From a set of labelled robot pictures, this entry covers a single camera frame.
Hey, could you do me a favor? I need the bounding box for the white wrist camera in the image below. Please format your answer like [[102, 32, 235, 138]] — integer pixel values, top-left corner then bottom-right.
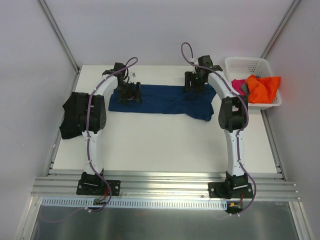
[[127, 72, 136, 83], [190, 58, 199, 66]]

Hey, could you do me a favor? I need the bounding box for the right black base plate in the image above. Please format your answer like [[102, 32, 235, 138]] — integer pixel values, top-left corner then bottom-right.
[[208, 182, 254, 200]]

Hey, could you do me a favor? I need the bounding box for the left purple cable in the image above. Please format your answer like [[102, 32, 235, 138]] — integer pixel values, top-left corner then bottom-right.
[[37, 57, 140, 223]]

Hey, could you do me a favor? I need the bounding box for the orange t shirt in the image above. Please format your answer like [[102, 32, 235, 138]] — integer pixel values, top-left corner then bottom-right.
[[245, 74, 281, 104]]

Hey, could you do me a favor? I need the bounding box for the purple cable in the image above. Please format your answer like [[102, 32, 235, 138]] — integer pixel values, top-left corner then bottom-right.
[[37, 57, 140, 223], [180, 42, 258, 218]]

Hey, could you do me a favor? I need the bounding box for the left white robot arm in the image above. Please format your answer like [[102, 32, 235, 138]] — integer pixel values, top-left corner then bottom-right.
[[60, 57, 142, 194]]

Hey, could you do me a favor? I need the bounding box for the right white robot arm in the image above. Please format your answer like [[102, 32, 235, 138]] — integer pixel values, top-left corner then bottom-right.
[[185, 58, 249, 199]]

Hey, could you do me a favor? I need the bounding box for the pink t shirt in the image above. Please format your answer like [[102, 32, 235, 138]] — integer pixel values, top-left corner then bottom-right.
[[231, 79, 246, 96]]

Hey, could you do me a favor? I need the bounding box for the white slotted cable duct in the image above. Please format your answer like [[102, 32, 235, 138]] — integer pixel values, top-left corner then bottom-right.
[[41, 197, 227, 211]]

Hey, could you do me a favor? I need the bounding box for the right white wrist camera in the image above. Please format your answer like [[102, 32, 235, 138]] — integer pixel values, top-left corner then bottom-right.
[[190, 58, 199, 66]]

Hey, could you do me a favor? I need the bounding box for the white plastic laundry basket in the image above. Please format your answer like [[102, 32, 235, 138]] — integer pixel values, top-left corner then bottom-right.
[[224, 57, 282, 110]]

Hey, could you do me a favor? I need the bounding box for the blue t shirt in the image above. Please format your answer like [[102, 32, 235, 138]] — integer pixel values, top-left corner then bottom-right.
[[108, 84, 217, 122]]

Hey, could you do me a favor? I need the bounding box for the grey t shirt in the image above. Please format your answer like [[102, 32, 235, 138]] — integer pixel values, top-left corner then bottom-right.
[[240, 83, 250, 97]]

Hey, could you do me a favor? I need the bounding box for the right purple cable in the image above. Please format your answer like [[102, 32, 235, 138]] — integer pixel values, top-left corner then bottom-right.
[[180, 42, 258, 218]]

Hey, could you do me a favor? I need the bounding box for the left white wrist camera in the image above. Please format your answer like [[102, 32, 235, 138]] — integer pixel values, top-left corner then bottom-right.
[[127, 72, 136, 83]]

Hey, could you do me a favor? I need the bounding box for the folded black t shirt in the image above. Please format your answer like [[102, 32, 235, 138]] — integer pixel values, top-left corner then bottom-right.
[[59, 93, 82, 140]]

